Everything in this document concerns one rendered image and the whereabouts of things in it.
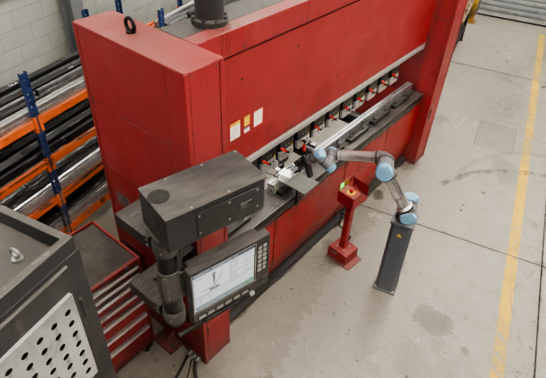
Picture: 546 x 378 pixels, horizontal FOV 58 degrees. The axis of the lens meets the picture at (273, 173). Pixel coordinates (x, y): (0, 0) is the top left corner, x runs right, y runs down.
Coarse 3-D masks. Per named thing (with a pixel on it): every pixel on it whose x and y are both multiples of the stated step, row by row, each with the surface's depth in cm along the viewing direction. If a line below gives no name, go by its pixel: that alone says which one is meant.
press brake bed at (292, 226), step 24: (408, 120) 503; (384, 144) 479; (336, 168) 411; (312, 192) 392; (336, 192) 433; (288, 216) 377; (312, 216) 414; (336, 216) 474; (288, 240) 396; (312, 240) 447; (288, 264) 423; (264, 288) 402; (240, 312) 386
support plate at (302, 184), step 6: (300, 174) 369; (282, 180) 362; (288, 180) 362; (294, 180) 363; (300, 180) 363; (306, 180) 363; (312, 180) 364; (294, 186) 357; (300, 186) 358; (306, 186) 358; (312, 186) 358; (300, 192) 353; (306, 192) 353
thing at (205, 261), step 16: (240, 240) 231; (256, 240) 231; (208, 256) 225; (224, 256) 222; (256, 256) 237; (192, 272) 214; (256, 272) 245; (192, 288) 218; (240, 288) 243; (192, 304) 225; (224, 304) 242; (192, 320) 234
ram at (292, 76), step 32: (384, 0) 372; (416, 0) 417; (288, 32) 293; (320, 32) 320; (352, 32) 353; (384, 32) 395; (416, 32) 447; (224, 64) 260; (256, 64) 281; (288, 64) 307; (320, 64) 338; (352, 64) 375; (384, 64) 423; (224, 96) 271; (256, 96) 295; (288, 96) 323; (320, 96) 357; (256, 128) 310; (288, 128) 342
